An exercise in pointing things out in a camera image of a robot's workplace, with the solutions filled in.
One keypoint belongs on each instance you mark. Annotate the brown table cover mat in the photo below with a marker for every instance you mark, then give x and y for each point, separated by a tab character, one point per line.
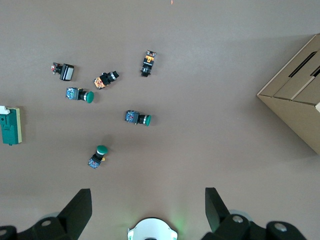
200	150

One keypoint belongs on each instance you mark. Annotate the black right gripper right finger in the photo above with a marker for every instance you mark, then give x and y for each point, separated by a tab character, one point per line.
220	220

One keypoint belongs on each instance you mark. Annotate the green terminal block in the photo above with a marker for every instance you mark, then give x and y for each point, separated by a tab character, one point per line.
10	130

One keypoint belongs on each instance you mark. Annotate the brown cardboard box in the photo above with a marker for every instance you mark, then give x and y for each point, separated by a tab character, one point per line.
295	117

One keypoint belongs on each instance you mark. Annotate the green mushroom pushbutton switch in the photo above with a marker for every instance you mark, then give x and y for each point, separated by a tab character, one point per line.
147	120
88	97
102	149

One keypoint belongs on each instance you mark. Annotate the black red switch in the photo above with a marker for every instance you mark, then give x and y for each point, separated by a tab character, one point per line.
66	73

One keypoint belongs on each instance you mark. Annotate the black selector switch orange block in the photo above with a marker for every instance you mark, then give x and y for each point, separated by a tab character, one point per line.
147	63
105	79

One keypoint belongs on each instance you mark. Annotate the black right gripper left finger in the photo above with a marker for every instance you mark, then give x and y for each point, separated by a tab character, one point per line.
67	220

